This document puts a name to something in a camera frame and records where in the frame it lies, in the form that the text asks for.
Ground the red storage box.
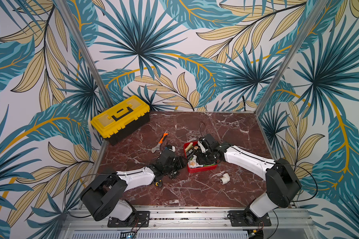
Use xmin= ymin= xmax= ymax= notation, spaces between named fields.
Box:
xmin=183 ymin=141 xmax=217 ymax=173

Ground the white drycake cookie packet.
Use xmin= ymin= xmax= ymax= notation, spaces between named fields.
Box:
xmin=188 ymin=155 xmax=200 ymax=168

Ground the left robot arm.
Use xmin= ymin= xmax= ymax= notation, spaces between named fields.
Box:
xmin=80 ymin=149 xmax=186 ymax=223

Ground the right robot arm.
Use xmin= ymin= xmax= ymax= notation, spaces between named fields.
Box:
xmin=197 ymin=134 xmax=302 ymax=220

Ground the white pipe elbow fitting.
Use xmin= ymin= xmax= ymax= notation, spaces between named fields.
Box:
xmin=220 ymin=173 xmax=230 ymax=185

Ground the yellow black toolbox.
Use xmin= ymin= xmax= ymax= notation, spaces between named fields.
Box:
xmin=91 ymin=96 xmax=150 ymax=145

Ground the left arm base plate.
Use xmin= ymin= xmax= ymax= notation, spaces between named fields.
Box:
xmin=107 ymin=211 xmax=150 ymax=229

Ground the aluminium front rail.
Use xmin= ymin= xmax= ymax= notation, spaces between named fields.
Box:
xmin=58 ymin=206 xmax=320 ymax=239

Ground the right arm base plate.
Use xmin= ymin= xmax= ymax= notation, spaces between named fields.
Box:
xmin=227 ymin=210 xmax=272 ymax=228

